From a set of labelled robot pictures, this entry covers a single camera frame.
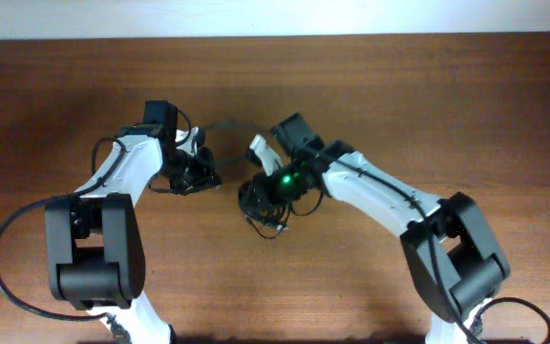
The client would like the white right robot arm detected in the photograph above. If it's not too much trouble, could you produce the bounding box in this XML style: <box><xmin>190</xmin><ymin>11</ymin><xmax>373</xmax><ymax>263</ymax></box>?
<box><xmin>239</xmin><ymin>134</ymin><xmax>510</xmax><ymax>343</ymax></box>

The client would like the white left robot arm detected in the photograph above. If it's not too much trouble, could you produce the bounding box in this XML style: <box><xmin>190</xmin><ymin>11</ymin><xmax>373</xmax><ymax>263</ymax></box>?
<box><xmin>45</xmin><ymin>124</ymin><xmax>221</xmax><ymax>343</ymax></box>

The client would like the black cable bundle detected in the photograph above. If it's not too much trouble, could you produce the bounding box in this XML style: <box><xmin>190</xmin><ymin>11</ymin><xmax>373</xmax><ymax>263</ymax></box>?
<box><xmin>237</xmin><ymin>179</ymin><xmax>295</xmax><ymax>240</ymax></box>

